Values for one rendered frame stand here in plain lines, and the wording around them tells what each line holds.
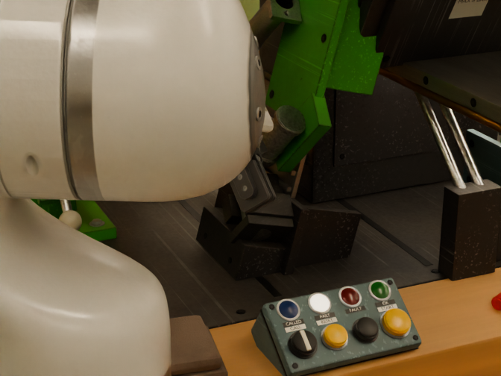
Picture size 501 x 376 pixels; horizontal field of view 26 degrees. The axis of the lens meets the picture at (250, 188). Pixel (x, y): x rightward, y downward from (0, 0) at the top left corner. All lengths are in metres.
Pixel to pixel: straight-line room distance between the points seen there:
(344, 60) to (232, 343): 0.35
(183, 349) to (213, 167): 0.54
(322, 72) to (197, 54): 0.70
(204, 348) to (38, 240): 0.48
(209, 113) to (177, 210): 0.93
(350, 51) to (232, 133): 0.71
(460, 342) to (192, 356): 0.29
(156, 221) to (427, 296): 0.39
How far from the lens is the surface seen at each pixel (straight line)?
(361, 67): 1.26
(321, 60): 1.22
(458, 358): 1.16
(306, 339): 1.07
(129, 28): 0.53
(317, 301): 1.10
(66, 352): 0.59
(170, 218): 1.43
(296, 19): 1.27
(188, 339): 1.08
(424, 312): 1.21
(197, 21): 0.53
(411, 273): 1.29
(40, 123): 0.53
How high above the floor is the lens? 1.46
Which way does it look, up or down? 22 degrees down
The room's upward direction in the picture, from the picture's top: straight up
